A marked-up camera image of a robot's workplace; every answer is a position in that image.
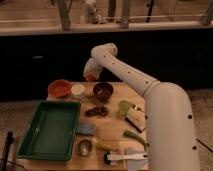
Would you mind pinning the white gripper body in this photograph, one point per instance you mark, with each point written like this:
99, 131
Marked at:
95, 71

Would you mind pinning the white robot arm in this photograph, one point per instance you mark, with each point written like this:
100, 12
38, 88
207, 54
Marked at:
169, 120

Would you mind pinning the white paper cup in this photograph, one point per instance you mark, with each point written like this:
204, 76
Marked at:
78, 91

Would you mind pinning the small metal cup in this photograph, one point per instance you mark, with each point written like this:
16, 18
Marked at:
84, 147

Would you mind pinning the dark maroon bowl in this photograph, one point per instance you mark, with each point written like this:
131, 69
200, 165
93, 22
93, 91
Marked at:
103, 91

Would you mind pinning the orange bowl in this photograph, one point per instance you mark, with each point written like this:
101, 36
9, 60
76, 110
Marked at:
59, 88

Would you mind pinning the bunch of dark grapes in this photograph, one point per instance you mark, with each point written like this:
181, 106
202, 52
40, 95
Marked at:
100, 111

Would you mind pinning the grey blue sponge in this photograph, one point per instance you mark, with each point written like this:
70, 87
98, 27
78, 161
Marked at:
86, 129

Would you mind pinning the green chili pepper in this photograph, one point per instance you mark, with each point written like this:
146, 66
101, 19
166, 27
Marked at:
135, 136

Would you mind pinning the green plastic tray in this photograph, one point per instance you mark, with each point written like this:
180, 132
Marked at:
51, 133

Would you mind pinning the white dish brush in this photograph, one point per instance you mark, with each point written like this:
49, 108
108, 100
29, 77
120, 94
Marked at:
109, 158

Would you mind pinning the grey folded cloth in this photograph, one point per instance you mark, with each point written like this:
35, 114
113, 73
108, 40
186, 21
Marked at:
134, 165

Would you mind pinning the black stand at left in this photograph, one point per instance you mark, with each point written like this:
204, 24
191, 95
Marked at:
9, 140

